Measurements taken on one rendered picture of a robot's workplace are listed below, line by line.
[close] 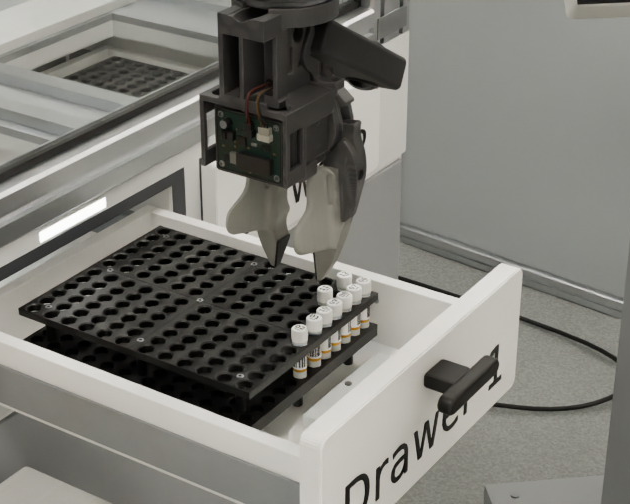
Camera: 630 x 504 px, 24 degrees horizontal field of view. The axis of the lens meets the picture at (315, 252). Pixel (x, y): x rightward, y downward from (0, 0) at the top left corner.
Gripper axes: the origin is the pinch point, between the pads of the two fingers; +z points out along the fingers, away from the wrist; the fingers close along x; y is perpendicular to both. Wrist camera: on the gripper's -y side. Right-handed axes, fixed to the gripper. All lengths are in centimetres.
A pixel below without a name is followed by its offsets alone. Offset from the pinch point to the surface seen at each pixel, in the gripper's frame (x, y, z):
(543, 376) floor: -39, -140, 97
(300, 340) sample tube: 0.4, 1.1, 6.9
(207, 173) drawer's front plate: -22.2, -17.4, 5.7
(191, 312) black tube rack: -9.5, 1.5, 7.4
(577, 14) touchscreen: -10, -71, 3
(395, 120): -23, -53, 13
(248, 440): 3.7, 12.2, 8.2
